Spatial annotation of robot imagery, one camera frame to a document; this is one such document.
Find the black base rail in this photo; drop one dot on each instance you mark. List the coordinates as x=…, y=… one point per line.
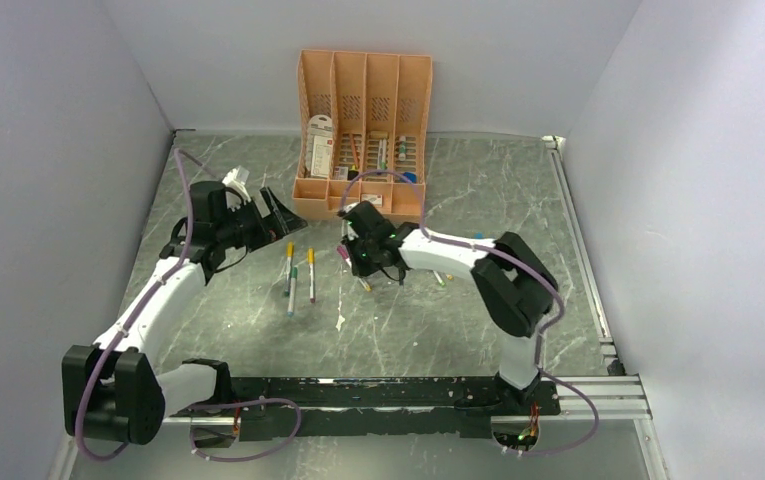
x=339, y=407

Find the small white box in organizer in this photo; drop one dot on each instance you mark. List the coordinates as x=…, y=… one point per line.
x=375, y=199

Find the pink cap yellow tip pen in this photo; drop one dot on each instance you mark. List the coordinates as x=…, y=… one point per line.
x=342, y=251

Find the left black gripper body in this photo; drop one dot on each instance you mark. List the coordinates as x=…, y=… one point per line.
x=245, y=225

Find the green tip pen right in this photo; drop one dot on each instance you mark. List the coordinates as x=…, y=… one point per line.
x=442, y=278

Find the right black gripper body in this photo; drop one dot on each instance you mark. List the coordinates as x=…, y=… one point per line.
x=361, y=253

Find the green cap pen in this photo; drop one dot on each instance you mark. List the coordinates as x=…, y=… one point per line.
x=292, y=291

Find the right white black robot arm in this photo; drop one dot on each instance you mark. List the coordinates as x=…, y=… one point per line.
x=516, y=288

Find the white packet in organizer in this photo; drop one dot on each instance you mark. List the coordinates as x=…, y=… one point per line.
x=320, y=142

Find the aluminium frame rail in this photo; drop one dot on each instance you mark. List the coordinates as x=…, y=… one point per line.
x=617, y=396

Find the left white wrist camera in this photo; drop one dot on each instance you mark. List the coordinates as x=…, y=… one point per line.
x=235, y=180

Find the orange desk organizer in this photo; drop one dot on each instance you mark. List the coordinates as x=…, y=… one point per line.
x=379, y=104

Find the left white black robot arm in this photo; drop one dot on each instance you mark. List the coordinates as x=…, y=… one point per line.
x=111, y=390

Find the yellow cap purple tip pen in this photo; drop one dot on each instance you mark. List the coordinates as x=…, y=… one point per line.
x=312, y=275

